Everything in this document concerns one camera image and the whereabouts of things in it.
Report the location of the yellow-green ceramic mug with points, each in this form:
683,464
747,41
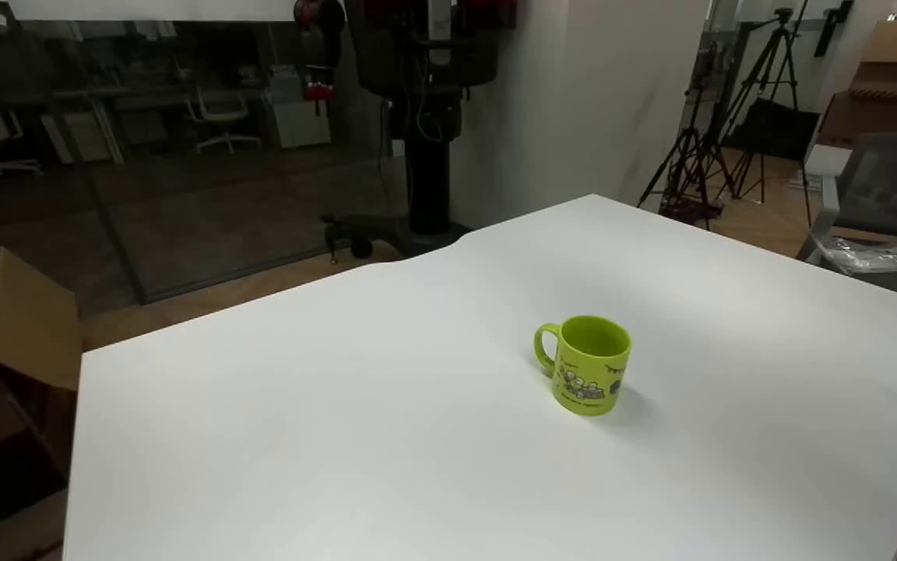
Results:
583,359

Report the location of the white paper table cover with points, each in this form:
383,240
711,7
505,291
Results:
398,412

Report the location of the brown cardboard box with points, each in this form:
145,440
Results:
40,378

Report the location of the black robot pedestal stand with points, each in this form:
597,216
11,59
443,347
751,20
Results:
423,59

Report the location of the black camera tripod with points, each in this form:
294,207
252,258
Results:
755,120

